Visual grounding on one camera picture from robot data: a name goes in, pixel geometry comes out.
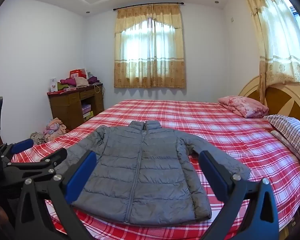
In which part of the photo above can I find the black curtain rod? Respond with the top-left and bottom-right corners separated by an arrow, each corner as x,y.
112,2 -> 184,12

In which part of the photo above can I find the pink floral pillow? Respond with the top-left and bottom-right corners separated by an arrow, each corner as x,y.
218,95 -> 269,119

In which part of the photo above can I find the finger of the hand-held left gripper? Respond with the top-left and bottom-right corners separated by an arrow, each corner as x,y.
2,148 -> 68,184
0,139 -> 34,165

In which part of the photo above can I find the grey puffer jacket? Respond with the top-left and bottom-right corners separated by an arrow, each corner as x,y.
55,120 -> 252,225

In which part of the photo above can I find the pile of pastel clothes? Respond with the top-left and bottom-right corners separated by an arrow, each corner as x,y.
43,117 -> 67,142

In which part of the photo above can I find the beige floral side curtain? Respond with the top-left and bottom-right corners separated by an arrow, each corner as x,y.
240,0 -> 300,105

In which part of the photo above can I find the red box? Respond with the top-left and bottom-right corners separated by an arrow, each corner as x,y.
69,69 -> 88,80

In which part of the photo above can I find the beige folded cloth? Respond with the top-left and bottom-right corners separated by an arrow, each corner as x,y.
75,77 -> 89,88

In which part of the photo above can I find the bed with red plaid sheet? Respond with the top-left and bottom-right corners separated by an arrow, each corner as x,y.
10,99 -> 300,240

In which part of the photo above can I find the wooden headboard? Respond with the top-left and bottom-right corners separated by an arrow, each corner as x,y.
239,76 -> 300,128

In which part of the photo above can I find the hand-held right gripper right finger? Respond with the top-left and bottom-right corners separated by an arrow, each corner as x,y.
198,151 -> 280,240

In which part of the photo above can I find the brown wooden desk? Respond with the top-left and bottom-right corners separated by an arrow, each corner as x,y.
47,83 -> 105,130

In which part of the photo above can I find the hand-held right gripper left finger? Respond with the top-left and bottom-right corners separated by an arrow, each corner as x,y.
15,151 -> 98,240

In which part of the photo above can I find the striped pillow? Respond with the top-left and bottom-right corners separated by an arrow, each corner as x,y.
263,114 -> 300,167

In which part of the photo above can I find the grey patterned cloth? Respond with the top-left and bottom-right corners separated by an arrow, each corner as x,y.
30,132 -> 46,145

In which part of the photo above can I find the beige floral window curtain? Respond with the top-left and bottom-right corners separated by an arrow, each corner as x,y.
114,4 -> 186,89

